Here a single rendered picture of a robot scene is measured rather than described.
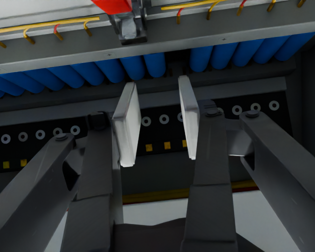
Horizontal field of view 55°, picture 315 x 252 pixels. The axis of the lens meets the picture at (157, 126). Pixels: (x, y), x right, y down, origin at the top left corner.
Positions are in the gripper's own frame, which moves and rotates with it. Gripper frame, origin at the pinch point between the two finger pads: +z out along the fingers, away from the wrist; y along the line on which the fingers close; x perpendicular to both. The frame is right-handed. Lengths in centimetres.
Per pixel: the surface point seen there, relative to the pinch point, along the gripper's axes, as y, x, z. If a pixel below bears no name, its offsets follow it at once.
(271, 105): 11.8, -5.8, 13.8
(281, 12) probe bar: 8.9, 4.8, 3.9
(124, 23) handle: -1.2, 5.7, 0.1
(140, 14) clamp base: -0.2, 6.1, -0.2
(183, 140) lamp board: 1.7, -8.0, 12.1
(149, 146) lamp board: -2.2, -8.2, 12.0
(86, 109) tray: -8.8, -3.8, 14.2
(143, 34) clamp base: -0.3, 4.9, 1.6
